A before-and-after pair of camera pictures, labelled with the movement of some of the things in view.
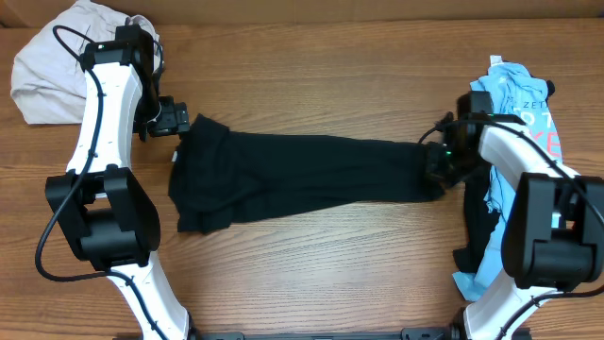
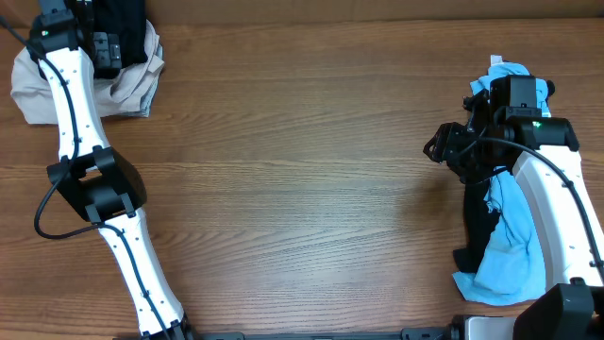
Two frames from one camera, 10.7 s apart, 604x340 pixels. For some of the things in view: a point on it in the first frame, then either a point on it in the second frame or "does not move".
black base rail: [446, 333] does not move
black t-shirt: [215, 176] -> [127, 19]
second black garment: [480, 219] does not move
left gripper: [175, 119] -> [108, 54]
